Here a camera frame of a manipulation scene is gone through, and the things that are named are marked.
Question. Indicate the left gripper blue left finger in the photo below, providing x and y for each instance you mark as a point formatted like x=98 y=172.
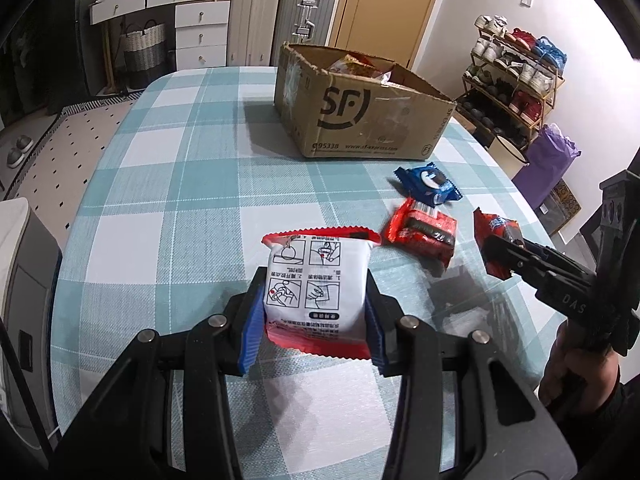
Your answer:
x=251 y=337

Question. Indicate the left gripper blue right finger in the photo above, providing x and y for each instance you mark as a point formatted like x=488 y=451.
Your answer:
x=379 y=314

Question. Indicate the white red noodle packet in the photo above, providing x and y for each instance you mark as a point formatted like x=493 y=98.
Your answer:
x=316 y=289

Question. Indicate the red black snack pack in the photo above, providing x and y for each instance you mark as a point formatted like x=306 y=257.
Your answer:
x=423 y=230

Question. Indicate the small red snack pack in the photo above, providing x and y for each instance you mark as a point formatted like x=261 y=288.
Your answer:
x=494 y=235

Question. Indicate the blue Oreo cookie pack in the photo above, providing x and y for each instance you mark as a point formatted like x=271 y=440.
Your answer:
x=428 y=184

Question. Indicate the red snack bag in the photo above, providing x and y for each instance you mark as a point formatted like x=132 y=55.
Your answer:
x=360 y=65

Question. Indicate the right hand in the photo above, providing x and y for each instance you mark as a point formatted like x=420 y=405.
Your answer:
x=598 y=370

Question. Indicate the purple bag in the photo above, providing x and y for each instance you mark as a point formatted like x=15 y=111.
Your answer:
x=549 y=156

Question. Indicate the cream waste bin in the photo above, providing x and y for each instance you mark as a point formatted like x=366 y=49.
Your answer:
x=507 y=156

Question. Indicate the teal white checkered tablecloth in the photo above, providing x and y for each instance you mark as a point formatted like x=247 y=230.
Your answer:
x=171 y=227

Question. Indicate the wooden shoe rack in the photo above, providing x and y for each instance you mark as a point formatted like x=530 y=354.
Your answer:
x=510 y=86

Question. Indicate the brown cardboard SF box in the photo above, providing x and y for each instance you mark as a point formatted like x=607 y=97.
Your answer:
x=341 y=116

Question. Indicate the patterned floor rug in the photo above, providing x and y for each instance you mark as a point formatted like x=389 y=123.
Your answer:
x=49 y=159

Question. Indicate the woven laundry basket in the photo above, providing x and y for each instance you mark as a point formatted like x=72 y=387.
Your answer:
x=145 y=53

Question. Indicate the silver suitcase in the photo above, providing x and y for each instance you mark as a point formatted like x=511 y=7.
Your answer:
x=301 y=22

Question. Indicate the wooden door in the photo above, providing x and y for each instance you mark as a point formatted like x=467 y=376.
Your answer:
x=384 y=28

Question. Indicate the white drawer desk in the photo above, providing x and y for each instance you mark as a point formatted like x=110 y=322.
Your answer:
x=196 y=29

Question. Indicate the beige suitcase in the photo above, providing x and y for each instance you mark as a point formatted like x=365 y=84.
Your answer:
x=250 y=32

